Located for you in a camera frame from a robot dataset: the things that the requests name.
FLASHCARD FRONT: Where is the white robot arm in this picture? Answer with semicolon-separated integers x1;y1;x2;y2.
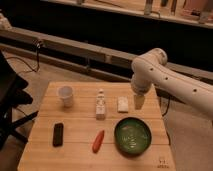
131;48;213;119

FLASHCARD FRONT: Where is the green ceramic bowl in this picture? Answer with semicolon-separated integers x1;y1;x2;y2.
114;117;152;156

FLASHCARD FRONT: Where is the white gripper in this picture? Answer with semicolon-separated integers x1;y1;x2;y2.
131;75;152;110

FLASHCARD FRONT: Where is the orange carrot toy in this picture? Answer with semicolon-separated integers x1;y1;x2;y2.
92;130;105;153

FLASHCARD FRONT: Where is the black cable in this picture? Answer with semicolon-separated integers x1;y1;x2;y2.
4;39;45;75

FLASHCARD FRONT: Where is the black chair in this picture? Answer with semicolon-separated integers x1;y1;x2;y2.
0;51;38;150

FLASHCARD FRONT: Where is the white rectangular block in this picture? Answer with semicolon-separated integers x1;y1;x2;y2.
117;97;128;113

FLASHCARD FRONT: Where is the black rectangular remote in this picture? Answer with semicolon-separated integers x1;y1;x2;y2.
53;123;64;147

